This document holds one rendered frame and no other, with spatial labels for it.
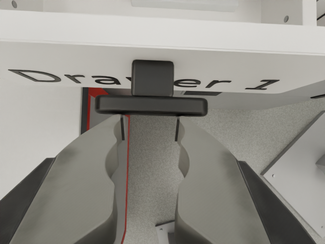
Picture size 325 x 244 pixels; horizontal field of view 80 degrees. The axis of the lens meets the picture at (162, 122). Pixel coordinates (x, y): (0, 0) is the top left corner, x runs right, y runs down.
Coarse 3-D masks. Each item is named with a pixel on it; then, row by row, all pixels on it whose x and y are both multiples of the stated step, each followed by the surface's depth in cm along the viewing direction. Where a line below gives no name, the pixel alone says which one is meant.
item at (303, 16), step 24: (0, 0) 14; (24, 0) 17; (48, 0) 20; (72, 0) 20; (96, 0) 20; (120, 0) 20; (240, 0) 21; (264, 0) 20; (288, 0) 17; (312, 0) 15; (288, 24) 17; (312, 24) 15
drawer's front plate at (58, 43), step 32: (0, 32) 11; (32, 32) 11; (64, 32) 11; (96, 32) 11; (128, 32) 11; (160, 32) 11; (192, 32) 11; (224, 32) 11; (256, 32) 11; (288, 32) 11; (320, 32) 11; (0, 64) 15; (32, 64) 14; (64, 64) 14; (96, 64) 14; (128, 64) 14; (192, 64) 14; (224, 64) 13; (256, 64) 13; (288, 64) 13; (320, 64) 13
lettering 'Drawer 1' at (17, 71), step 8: (16, 72) 16; (32, 72) 16; (40, 72) 16; (32, 80) 19; (40, 80) 19; (56, 80) 19; (96, 80) 18; (104, 80) 18; (112, 80) 18; (184, 80) 17; (192, 80) 17; (216, 80) 17; (264, 80) 17; (272, 80) 17; (248, 88) 20; (256, 88) 20
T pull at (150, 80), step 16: (144, 64) 13; (160, 64) 13; (144, 80) 12; (160, 80) 13; (96, 96) 12; (112, 96) 12; (128, 96) 12; (144, 96) 12; (160, 96) 13; (96, 112) 13; (112, 112) 12; (128, 112) 12; (144, 112) 12; (160, 112) 12; (176, 112) 12; (192, 112) 12
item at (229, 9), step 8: (136, 0) 19; (144, 0) 19; (152, 0) 19; (160, 0) 19; (168, 0) 19; (176, 0) 19; (184, 0) 19; (192, 0) 20; (200, 0) 20; (208, 0) 20; (216, 0) 20; (224, 0) 20; (232, 0) 20; (168, 8) 20; (176, 8) 20; (184, 8) 20; (192, 8) 20; (200, 8) 20; (208, 8) 20; (216, 8) 20; (224, 8) 20; (232, 8) 20
